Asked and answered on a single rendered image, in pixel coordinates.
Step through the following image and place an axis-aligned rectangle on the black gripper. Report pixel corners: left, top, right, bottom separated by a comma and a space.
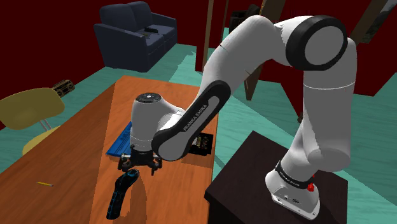
117, 146, 164, 176

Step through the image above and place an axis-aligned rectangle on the blue book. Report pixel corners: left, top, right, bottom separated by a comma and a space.
106, 121, 133, 158

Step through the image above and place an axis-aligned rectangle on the black and blue remote control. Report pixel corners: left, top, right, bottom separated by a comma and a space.
106, 168, 140, 220

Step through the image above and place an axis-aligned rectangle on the black box with print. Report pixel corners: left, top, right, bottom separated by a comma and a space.
189, 132, 214, 156

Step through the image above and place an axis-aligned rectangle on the dark robot stand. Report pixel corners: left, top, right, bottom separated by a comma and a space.
204, 130, 349, 224

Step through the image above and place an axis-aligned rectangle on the black boombox radio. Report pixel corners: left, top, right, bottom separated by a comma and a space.
51, 79, 76, 99

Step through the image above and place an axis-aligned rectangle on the yellow chair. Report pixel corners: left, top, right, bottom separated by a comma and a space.
0, 87, 66, 156

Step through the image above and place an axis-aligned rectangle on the dark blue sofa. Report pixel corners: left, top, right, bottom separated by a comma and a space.
94, 1, 178, 73

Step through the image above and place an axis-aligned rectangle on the wooden easel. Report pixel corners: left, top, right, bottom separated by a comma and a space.
201, 0, 285, 101

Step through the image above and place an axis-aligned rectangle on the black armchair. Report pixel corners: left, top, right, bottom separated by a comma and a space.
228, 3, 262, 34

